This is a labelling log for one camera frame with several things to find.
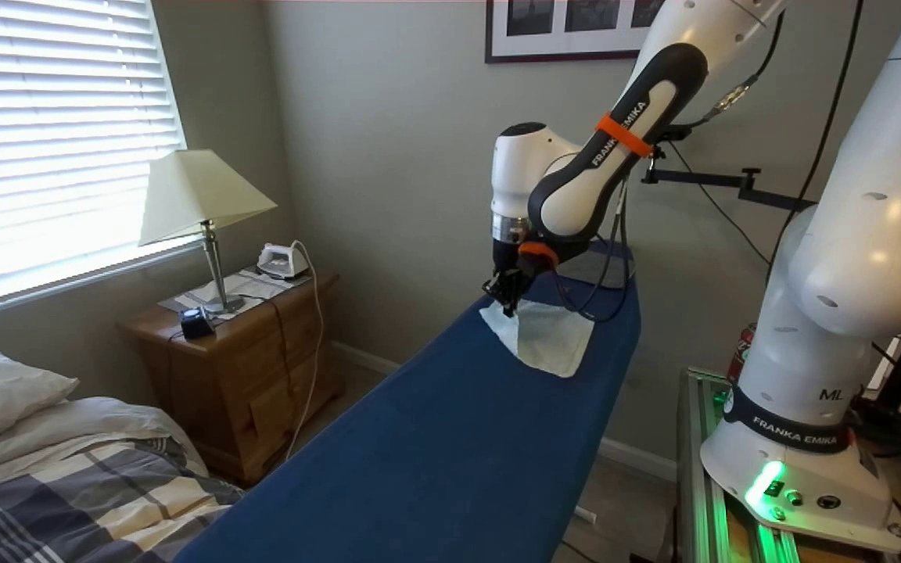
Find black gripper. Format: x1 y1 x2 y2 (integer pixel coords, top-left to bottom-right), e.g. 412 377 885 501
483 238 552 318

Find white terry cloth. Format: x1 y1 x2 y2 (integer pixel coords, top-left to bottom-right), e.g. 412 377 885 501
475 293 597 382

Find blue ironing board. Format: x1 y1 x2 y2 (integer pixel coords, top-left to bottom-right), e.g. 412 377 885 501
174 244 646 563

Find small white device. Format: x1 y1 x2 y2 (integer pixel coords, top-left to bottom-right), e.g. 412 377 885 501
255 242 312 284

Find papers on nightstand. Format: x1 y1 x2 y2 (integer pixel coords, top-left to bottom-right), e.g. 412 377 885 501
161 267 296 323

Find black framed picture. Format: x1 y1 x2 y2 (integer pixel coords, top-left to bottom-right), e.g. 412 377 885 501
483 0 682 65

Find wooden nightstand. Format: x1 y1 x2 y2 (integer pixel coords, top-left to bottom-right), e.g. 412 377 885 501
120 273 346 489

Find black alarm clock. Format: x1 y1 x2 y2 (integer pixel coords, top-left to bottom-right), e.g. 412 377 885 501
178 302 217 343

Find cream shade table lamp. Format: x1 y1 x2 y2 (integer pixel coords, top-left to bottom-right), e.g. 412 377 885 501
139 146 279 317

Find white bed sheet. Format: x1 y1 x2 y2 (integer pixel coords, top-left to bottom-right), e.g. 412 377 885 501
0 395 211 493

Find white window blinds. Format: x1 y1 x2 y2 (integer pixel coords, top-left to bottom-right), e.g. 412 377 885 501
0 0 187 317

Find orange cable strap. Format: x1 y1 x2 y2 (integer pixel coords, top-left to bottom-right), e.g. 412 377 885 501
596 112 656 163
517 238 562 269

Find white power cord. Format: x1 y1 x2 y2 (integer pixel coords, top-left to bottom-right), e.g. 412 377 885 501
279 238 333 463

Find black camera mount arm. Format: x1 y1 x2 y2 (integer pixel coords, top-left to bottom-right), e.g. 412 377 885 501
642 163 819 217

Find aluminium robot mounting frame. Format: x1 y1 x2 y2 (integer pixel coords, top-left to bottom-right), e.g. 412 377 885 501
673 364 901 563

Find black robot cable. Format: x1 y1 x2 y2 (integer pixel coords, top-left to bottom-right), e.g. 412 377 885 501
552 0 869 329

